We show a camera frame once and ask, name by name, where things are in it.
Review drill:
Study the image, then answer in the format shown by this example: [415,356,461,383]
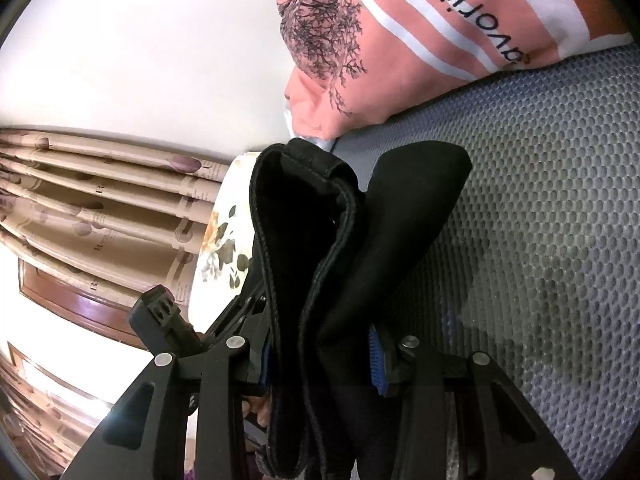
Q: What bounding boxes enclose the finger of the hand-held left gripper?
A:
[204,274,267,347]

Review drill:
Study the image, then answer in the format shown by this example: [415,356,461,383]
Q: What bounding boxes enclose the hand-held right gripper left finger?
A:
[60,307,275,480]

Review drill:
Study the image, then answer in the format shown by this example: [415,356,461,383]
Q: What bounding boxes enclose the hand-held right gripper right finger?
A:
[369,325,586,480]

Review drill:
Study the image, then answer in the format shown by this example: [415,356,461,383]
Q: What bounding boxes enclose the black pants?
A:
[247,140,473,480]

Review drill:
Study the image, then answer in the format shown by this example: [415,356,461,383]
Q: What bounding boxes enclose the white floral pillow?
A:
[187,152,263,331]

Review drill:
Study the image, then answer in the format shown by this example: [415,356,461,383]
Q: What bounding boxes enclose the beige striped curtain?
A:
[0,129,226,306]

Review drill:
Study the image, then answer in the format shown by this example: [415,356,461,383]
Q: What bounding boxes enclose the grey mesh mattress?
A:
[330,42,640,480]

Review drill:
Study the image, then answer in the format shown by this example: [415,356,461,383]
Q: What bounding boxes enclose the pink white printed pillow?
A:
[277,0,633,141]

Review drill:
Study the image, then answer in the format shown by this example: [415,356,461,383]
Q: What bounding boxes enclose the brown wooden frame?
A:
[17,257,151,351]

